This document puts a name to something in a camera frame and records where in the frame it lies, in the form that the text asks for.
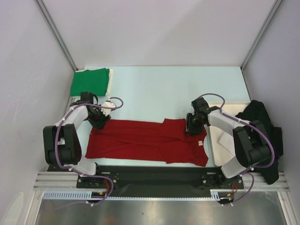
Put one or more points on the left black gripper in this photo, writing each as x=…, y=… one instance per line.
x=100, y=124

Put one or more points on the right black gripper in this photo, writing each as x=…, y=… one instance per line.
x=194, y=131

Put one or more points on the red t shirt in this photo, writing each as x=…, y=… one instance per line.
x=151, y=141

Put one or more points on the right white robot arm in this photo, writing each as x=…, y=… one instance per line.
x=252, y=147

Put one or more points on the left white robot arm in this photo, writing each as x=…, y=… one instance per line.
x=61, y=142

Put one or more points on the white t shirt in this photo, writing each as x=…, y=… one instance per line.
x=227, y=142

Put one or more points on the folded green t shirt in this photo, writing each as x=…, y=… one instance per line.
x=90, y=82

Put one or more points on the white tray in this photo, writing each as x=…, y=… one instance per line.
x=220, y=154

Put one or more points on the black t shirt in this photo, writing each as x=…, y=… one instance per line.
x=256, y=110

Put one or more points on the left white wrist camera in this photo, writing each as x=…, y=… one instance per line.
x=107, y=107

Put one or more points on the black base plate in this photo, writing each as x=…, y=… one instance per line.
x=157, y=182

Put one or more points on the aluminium front rail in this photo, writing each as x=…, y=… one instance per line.
x=68, y=181

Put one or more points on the left aluminium frame post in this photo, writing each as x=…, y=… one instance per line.
x=55, y=32

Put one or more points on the aluminium frame post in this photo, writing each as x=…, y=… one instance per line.
x=55, y=32
x=264, y=28

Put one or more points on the right aluminium frame post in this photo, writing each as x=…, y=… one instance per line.
x=264, y=28

